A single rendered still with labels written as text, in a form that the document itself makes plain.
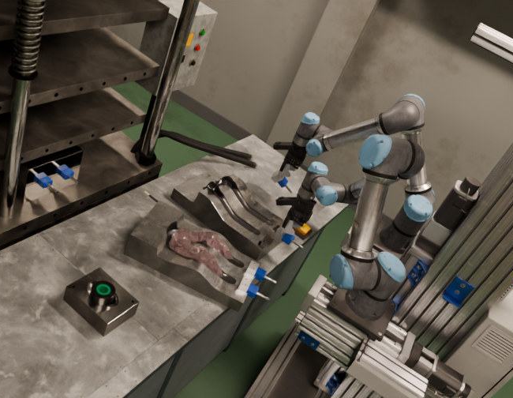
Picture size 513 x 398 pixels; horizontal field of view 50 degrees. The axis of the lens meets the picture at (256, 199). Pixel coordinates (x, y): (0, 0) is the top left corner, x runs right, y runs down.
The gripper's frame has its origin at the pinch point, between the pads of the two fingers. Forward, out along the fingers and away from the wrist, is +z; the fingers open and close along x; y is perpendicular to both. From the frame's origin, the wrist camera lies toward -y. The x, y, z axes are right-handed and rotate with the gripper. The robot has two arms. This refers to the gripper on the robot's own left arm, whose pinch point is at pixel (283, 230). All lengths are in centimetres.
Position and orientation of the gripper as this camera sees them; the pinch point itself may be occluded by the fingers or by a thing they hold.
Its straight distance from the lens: 239.6
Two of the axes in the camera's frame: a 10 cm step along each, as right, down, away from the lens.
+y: 8.2, 5.1, -2.7
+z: -3.4, 8.0, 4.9
